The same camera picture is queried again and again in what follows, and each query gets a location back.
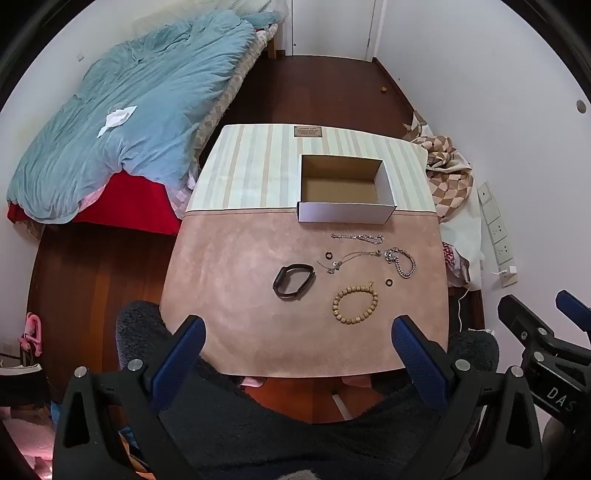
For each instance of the brown checkered cloth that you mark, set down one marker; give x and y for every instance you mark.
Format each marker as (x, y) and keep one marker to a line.
(449, 174)

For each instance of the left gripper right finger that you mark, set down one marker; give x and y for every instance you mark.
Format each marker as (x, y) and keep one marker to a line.
(426, 362)

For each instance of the black fitness band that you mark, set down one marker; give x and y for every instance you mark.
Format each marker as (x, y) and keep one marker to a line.
(293, 281)

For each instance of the white paper on duvet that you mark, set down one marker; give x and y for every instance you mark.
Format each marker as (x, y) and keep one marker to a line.
(115, 119)

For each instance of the white wall outlet strip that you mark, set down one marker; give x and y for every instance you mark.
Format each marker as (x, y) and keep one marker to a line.
(498, 233)

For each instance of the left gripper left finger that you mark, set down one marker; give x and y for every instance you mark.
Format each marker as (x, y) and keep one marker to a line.
(173, 364)

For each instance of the light blue duvet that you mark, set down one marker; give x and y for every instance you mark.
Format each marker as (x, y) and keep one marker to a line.
(124, 110)

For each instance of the white door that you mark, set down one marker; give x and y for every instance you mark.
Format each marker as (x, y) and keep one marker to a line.
(338, 28)

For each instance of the pink slippers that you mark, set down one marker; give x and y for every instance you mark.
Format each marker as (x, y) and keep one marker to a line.
(31, 339)

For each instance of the red printed plastic bag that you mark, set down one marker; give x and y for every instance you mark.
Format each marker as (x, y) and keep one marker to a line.
(457, 267)

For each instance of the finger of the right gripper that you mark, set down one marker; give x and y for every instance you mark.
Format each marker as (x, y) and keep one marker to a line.
(574, 310)
(523, 323)

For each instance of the white cardboard box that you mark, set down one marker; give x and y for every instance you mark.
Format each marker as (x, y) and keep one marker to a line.
(344, 190)

